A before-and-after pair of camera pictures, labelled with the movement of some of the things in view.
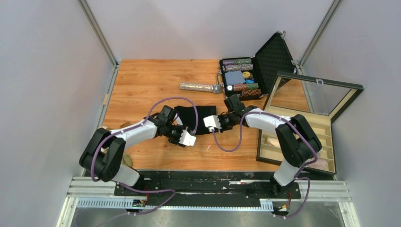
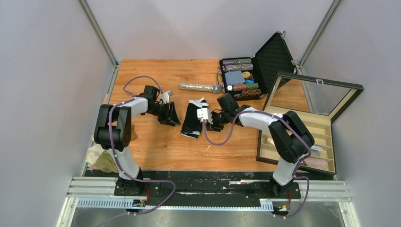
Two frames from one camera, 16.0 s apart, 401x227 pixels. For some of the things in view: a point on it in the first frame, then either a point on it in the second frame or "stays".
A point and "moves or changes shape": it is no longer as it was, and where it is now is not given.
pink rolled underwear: [320, 163] stays
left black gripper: [176, 142] to [170, 118]
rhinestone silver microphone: [214, 88] stays
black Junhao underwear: [187, 115] moves or changes shape
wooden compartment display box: [320, 101] stays
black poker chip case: [251, 77] stays
